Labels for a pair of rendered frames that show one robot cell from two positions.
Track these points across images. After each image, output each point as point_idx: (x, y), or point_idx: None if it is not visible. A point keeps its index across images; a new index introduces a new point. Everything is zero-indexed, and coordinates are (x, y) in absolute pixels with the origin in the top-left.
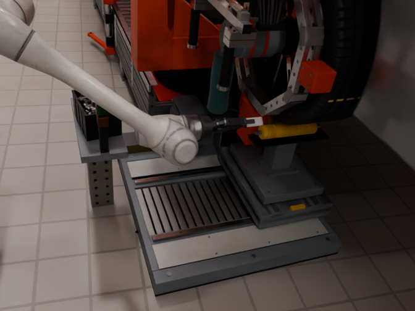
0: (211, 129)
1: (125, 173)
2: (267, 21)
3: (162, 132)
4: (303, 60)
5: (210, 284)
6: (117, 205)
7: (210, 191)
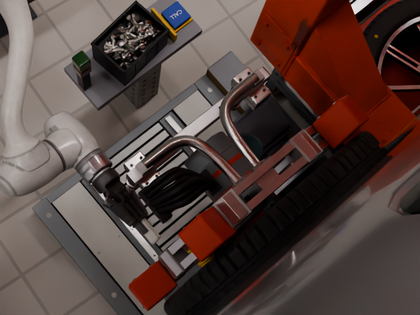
0: (98, 191)
1: (175, 98)
2: (150, 198)
3: (7, 154)
4: (159, 262)
5: (72, 260)
6: (137, 114)
7: (201, 210)
